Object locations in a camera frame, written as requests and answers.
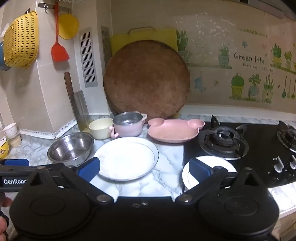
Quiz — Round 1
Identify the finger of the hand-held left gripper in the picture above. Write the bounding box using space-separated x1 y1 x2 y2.
0 158 30 167
0 163 66 178

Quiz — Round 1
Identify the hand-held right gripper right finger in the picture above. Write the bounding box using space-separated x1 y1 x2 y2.
175 159 263 206

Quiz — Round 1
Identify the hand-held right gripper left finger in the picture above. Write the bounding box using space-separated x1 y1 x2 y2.
29 157 115 206

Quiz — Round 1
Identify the small white plate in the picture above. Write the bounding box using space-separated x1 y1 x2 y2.
181 155 237 193

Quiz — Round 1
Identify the stainless steel bowl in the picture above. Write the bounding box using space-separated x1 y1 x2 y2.
47 132 95 163

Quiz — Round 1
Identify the large white plate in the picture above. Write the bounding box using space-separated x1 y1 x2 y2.
93 137 159 181

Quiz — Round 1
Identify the cream plastic bowl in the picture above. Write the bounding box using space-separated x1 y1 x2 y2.
88 118 114 140

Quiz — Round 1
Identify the pink mouse-shaped plate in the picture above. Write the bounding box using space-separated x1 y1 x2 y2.
147 118 205 143

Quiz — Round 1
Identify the pink steel-lined bowl with handles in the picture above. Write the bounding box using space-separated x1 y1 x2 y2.
110 112 148 139

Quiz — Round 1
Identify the person's left hand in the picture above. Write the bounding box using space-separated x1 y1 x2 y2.
0 197 13 235

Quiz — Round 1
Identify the yellow printed bowl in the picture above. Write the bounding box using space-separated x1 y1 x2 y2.
0 137 10 159

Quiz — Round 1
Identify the beige small container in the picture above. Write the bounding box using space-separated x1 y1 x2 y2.
9 135 22 149

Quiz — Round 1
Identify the white dotted cup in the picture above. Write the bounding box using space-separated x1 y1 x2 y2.
2 122 18 139

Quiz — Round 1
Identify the white music-note trim tape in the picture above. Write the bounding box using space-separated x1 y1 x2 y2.
18 118 78 140

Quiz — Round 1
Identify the gas burner with pan support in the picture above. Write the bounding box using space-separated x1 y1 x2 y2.
198 115 249 161
276 120 296 153

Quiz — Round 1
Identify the clear knife holder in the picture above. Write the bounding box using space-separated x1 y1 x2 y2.
77 113 93 133

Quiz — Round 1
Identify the black glass gas hob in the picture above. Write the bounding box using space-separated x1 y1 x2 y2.
183 122 296 188

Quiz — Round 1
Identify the blue container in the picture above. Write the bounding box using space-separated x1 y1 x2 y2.
0 42 11 71

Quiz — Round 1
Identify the round wooden cutting board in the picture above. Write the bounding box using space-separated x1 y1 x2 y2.
103 40 191 120

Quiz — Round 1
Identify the wide grey vent grille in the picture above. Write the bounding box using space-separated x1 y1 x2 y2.
79 27 97 88

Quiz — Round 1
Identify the red silicone spatula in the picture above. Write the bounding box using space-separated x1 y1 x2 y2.
51 1 70 62

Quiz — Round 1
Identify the yellow plastic colander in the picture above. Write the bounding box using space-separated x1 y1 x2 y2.
3 11 39 69

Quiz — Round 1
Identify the narrow grey vent grille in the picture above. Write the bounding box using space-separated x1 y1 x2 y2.
100 25 112 67

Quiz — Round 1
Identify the yellow plastic cutting board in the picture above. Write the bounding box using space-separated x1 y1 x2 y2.
110 27 178 55

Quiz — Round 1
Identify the cleaver with wooden handle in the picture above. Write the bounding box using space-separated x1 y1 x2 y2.
63 71 90 130

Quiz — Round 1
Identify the potted plant wall sticker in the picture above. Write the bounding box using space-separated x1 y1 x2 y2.
177 29 296 103

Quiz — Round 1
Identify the metal hook rail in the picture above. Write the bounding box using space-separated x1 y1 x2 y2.
38 2 72 13

